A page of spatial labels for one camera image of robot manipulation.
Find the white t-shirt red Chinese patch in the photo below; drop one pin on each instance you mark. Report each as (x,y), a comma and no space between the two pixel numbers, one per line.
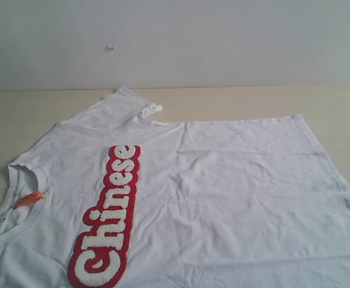
(136,203)

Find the orange neck label tag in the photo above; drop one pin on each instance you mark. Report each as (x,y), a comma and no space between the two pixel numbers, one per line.
(29,199)

